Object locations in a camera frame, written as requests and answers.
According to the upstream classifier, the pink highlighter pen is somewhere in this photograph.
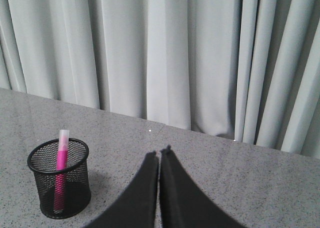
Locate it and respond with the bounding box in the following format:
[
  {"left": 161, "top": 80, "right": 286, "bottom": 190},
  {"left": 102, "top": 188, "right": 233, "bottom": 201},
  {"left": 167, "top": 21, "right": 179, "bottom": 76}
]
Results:
[{"left": 53, "top": 129, "right": 70, "bottom": 214}]

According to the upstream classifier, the black mesh pen cup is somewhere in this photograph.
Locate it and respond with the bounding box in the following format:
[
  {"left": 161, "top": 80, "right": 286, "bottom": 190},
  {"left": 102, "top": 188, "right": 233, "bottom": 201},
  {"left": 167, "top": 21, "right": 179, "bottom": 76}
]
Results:
[{"left": 27, "top": 138, "right": 91, "bottom": 219}]

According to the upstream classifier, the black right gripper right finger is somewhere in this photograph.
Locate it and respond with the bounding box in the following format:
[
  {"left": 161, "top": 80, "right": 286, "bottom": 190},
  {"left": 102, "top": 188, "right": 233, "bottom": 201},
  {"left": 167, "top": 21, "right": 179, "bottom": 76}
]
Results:
[{"left": 159, "top": 145, "right": 243, "bottom": 228}]

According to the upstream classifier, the grey pleated curtain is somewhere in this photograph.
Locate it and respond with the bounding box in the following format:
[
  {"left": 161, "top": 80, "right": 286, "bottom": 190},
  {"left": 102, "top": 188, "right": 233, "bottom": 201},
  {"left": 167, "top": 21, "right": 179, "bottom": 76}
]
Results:
[{"left": 0, "top": 0, "right": 320, "bottom": 158}]

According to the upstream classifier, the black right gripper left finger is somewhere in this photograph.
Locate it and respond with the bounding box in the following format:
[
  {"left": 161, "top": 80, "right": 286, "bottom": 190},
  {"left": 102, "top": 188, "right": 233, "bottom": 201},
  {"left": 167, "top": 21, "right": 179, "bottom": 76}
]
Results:
[{"left": 87, "top": 151, "right": 159, "bottom": 228}]

